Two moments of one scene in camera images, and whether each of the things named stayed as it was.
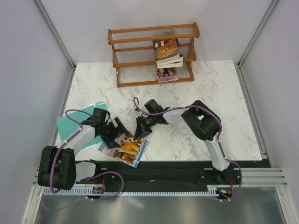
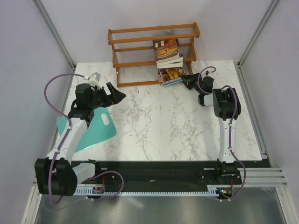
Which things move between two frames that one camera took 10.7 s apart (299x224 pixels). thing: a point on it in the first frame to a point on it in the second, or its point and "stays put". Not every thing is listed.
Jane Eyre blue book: (174, 65) stays put
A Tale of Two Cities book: (179, 59) stays put
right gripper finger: (138, 130) to (187, 77)
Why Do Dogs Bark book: (129, 152) to (169, 76)
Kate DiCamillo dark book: (167, 50) stays put
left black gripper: (110, 141) to (113, 98)
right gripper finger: (142, 136) to (188, 84)
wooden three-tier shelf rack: (133, 57) stays put
